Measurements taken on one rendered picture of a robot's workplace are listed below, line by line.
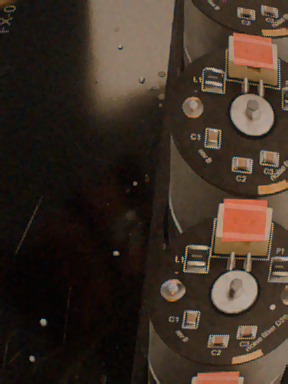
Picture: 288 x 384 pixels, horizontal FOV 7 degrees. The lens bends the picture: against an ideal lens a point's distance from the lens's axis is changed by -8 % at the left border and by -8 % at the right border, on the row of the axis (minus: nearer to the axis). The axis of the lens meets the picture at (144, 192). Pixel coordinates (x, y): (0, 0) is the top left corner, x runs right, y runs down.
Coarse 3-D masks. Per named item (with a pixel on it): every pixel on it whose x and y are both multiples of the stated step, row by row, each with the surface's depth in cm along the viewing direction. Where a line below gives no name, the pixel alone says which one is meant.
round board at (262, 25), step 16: (192, 0) 35; (208, 0) 35; (224, 0) 35; (240, 0) 35; (256, 0) 35; (272, 0) 35; (208, 16) 35; (224, 16) 35; (240, 16) 35; (256, 16) 35; (272, 16) 35; (240, 32) 35; (256, 32) 35; (272, 32) 35
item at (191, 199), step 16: (240, 96) 34; (256, 96) 34; (240, 112) 34; (272, 112) 34; (240, 128) 34; (256, 128) 34; (272, 128) 34; (176, 160) 35; (176, 176) 35; (192, 176) 34; (176, 192) 36; (192, 192) 35; (208, 192) 34; (224, 192) 34; (176, 208) 36; (192, 208) 35; (208, 208) 35; (272, 208) 34; (176, 224) 37; (192, 224) 36
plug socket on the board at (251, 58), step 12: (240, 36) 34; (252, 36) 34; (240, 48) 34; (252, 48) 34; (264, 48) 34; (276, 48) 34; (228, 60) 34; (240, 60) 34; (252, 60) 34; (264, 60) 34; (276, 60) 34; (228, 72) 34; (240, 72) 34; (252, 72) 34; (264, 72) 34; (276, 72) 34; (276, 84) 34
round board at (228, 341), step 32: (160, 256) 33; (192, 256) 33; (224, 256) 33; (256, 256) 33; (160, 288) 33; (192, 288) 33; (160, 320) 33; (192, 320) 33; (224, 320) 33; (256, 320) 33; (192, 352) 33; (224, 352) 33; (256, 352) 33
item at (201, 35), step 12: (192, 12) 36; (192, 24) 36; (204, 24) 35; (216, 24) 35; (192, 36) 37; (204, 36) 36; (216, 36) 35; (228, 36) 35; (192, 48) 37; (204, 48) 36; (216, 48) 36; (192, 60) 38
